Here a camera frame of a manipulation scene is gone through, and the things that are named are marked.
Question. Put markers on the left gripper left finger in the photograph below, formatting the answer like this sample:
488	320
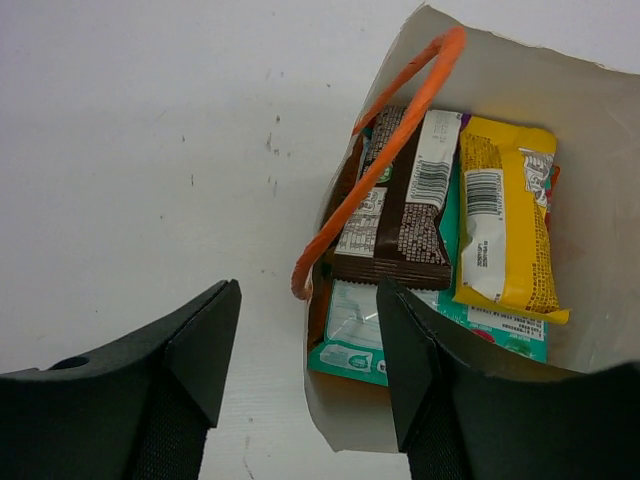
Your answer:
139	407

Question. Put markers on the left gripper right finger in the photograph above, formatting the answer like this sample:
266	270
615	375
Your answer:
465	408

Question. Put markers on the teal snack packet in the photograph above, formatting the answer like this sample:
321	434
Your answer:
351	345

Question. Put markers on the yellow snack packet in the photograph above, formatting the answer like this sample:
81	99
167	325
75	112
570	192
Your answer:
504	260

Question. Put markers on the brown chocolate bar wrapper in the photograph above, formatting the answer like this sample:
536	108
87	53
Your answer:
402	228

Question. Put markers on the colourful candy packet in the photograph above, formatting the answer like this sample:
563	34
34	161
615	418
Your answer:
549	189

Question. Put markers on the white paper bag orange handles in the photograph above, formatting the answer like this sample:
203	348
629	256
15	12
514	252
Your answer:
594	113

